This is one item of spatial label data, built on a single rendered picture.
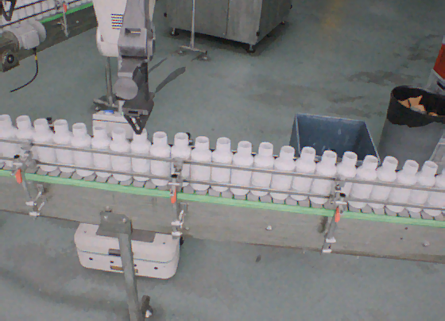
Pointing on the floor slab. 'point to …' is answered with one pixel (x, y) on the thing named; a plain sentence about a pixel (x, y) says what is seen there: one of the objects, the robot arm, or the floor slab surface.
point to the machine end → (230, 12)
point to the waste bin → (412, 126)
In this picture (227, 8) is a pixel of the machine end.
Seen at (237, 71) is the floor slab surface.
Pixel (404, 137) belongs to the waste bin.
